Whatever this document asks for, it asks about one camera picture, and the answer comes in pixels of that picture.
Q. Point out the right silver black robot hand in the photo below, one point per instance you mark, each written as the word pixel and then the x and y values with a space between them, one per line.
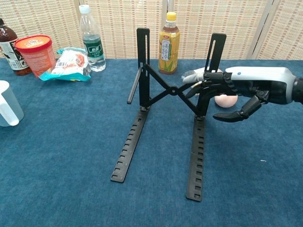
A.
pixel 260 75

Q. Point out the dark sauce glass bottle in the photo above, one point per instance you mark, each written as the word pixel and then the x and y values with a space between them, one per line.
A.
pixel 10 54

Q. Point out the blue felt table mat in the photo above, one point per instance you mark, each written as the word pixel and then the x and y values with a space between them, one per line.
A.
pixel 71 153

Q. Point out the black folding stand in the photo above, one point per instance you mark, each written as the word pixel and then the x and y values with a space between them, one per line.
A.
pixel 144 82

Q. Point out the clear green-label water bottle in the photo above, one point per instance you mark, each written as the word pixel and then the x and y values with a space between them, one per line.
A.
pixel 93 49

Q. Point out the red instant noodle cup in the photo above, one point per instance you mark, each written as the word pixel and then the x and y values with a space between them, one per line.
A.
pixel 35 54

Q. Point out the woven bamboo folding screen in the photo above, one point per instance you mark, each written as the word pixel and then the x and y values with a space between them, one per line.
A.
pixel 125 28

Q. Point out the teal white snack bag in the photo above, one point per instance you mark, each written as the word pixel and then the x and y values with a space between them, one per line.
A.
pixel 68 65

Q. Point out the white measuring scoop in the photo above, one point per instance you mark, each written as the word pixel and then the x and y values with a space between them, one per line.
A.
pixel 8 106

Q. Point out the yellow tea drink bottle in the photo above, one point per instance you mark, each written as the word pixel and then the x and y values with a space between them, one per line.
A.
pixel 168 49

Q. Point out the pink peach ball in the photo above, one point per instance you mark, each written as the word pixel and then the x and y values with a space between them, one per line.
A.
pixel 226 101

